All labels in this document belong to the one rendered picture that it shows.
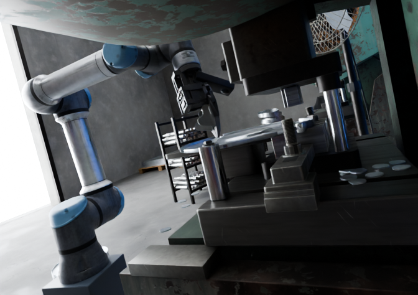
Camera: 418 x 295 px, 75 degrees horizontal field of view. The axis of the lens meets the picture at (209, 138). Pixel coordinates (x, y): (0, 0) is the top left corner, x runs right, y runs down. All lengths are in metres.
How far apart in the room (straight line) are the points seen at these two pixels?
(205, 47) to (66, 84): 7.28
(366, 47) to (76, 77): 1.55
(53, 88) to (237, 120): 6.92
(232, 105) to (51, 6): 7.49
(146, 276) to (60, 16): 0.38
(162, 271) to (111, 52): 0.52
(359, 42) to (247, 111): 5.85
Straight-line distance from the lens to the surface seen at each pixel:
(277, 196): 0.35
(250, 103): 7.50
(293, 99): 0.55
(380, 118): 2.10
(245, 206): 0.40
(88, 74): 0.83
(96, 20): 0.25
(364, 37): 1.90
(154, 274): 0.47
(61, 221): 0.97
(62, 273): 1.03
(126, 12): 0.23
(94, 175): 1.06
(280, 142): 0.51
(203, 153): 0.43
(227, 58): 0.56
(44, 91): 0.95
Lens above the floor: 0.83
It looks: 4 degrees down
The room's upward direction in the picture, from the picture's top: 13 degrees counter-clockwise
